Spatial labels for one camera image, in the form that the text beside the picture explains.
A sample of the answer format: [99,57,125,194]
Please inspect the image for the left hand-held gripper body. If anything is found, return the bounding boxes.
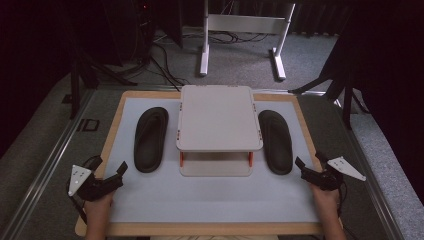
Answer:
[67,155,124,202]

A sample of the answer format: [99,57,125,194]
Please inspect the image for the white two-tier shoe rack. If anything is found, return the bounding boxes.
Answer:
[175,84,264,178]

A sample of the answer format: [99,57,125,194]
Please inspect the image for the person's left hand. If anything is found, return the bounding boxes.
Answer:
[83,190,115,214]

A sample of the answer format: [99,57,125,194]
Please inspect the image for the white metal table frame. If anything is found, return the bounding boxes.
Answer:
[199,0,297,82]

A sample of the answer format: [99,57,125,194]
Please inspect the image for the black floor cables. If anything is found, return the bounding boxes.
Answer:
[146,29,271,93]

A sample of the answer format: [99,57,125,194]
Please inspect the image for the black slipper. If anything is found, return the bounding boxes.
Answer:
[257,109,294,176]
[133,106,170,174]

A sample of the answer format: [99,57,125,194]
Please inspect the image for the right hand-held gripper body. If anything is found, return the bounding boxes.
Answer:
[300,152,367,192]

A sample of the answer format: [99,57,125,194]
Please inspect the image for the person's right hand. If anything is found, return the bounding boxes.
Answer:
[310,183,342,214]

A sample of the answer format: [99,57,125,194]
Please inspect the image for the white mat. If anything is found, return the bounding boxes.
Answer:
[103,97,320,224]

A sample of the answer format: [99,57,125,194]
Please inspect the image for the black tripod stand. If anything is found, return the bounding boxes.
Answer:
[288,36,371,130]
[68,39,138,120]

